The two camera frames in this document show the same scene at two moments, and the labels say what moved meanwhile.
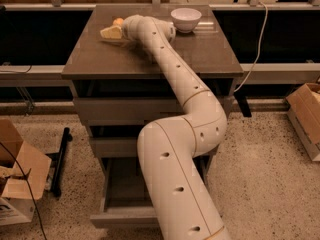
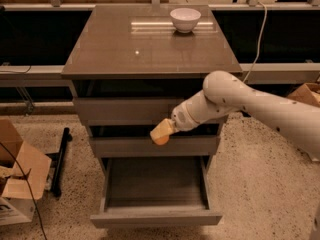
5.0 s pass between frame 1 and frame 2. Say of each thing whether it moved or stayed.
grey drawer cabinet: stayed
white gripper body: moved
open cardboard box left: stayed
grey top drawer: stayed
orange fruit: moved
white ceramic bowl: stayed
